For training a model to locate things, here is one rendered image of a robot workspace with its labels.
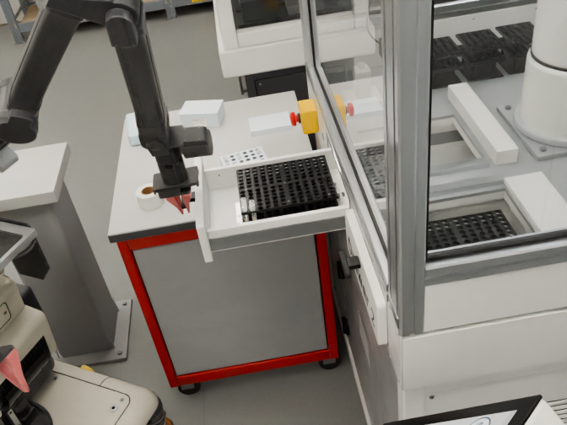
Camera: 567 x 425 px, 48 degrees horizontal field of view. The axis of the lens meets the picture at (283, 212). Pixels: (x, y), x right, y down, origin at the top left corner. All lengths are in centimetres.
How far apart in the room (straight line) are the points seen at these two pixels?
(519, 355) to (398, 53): 64
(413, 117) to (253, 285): 113
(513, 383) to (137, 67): 88
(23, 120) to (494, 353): 93
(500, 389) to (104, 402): 114
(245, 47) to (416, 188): 141
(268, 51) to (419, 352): 135
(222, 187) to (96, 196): 171
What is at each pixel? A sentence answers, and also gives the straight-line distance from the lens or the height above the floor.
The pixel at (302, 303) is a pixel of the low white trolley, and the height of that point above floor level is 36.
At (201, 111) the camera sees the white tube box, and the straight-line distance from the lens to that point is 206.
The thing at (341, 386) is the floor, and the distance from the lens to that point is 220.
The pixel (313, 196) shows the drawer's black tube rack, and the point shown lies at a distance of 145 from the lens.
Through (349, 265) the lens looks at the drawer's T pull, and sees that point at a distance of 126.
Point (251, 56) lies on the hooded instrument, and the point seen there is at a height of 87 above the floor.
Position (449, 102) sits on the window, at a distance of 85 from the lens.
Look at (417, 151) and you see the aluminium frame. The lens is 85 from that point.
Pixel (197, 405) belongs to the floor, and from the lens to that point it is 224.
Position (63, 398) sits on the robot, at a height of 28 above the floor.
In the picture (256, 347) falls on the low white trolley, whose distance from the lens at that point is 207.
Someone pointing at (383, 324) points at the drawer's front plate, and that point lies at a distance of 119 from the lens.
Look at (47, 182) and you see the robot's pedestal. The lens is 202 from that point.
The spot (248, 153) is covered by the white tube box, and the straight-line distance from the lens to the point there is 182.
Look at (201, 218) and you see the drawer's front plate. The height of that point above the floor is 93.
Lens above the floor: 177
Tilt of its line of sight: 38 degrees down
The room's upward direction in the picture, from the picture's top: 9 degrees counter-clockwise
